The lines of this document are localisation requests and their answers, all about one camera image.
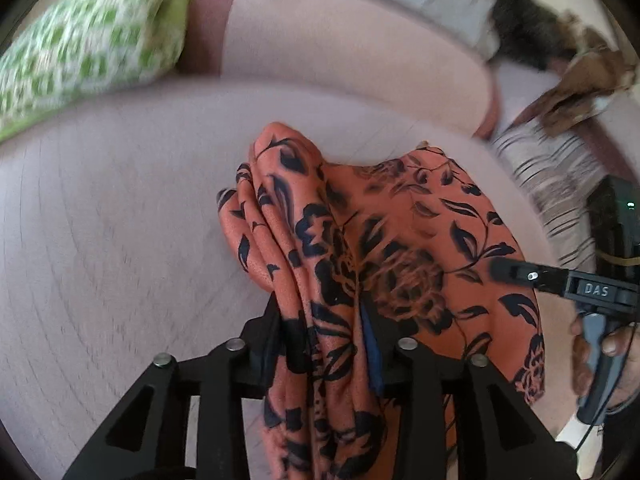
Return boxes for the green white patterned pillow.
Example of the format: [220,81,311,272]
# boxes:
[0,0,211,144]

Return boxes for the pink bolster cushion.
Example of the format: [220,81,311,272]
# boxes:
[219,0,502,142]

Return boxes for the brown cloth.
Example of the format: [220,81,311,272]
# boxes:
[509,9,640,137]

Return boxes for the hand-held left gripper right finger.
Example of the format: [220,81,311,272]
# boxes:
[360,305,582,480]

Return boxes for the dark furry cloth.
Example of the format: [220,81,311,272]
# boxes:
[492,0,582,72]

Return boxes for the person's right hand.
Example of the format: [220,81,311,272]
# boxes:
[569,310,640,411]

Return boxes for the striped beige cloth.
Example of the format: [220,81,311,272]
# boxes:
[492,121,617,270]

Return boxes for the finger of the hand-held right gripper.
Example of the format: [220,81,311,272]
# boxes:
[487,256,571,297]

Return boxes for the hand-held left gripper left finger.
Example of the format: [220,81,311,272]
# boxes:
[62,292,287,480]

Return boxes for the black cable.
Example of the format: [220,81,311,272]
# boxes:
[570,410,621,457]

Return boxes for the reddish brown cushion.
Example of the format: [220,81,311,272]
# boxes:
[177,0,249,79]

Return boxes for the orange black floral garment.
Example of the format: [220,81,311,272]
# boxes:
[217,121,547,480]

